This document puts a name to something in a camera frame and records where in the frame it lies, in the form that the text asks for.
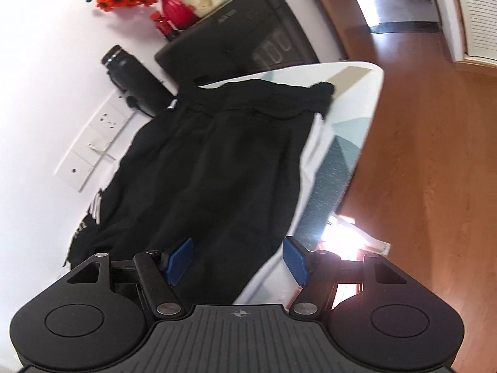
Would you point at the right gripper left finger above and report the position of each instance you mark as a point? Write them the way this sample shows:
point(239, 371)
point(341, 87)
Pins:
point(159, 272)

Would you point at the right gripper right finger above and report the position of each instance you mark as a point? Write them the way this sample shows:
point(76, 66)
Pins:
point(316, 273)

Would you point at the black hooded sweatshirt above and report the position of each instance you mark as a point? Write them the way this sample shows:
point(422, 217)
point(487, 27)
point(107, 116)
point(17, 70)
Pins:
point(222, 168)

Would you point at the geometric pattern tablecloth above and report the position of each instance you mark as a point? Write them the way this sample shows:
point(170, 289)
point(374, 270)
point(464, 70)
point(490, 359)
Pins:
point(307, 187)

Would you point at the black water bottle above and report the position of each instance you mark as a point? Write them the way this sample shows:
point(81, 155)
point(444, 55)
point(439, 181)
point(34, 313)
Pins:
point(141, 89)

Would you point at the black cabinet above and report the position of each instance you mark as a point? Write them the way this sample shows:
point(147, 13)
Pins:
point(240, 38)

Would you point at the red flower vase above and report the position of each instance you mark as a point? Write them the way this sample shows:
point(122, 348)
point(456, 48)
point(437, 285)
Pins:
point(173, 18)

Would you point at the white wall socket panel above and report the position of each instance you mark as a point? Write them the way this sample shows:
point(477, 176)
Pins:
point(93, 141)

